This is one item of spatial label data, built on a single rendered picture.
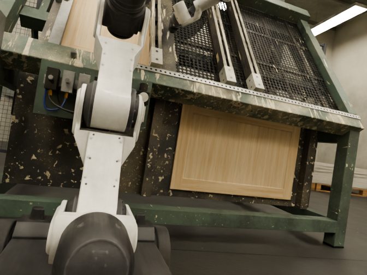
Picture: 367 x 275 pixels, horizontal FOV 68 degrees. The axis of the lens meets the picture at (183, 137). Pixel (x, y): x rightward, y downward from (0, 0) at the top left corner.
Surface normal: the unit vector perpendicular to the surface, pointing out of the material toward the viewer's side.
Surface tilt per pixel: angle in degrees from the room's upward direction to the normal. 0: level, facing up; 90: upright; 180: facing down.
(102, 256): 63
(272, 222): 90
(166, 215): 90
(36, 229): 45
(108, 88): 50
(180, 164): 90
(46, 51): 55
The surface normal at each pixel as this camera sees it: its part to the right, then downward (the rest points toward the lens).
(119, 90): 0.34, -0.61
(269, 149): 0.32, 0.03
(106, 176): 0.35, -0.40
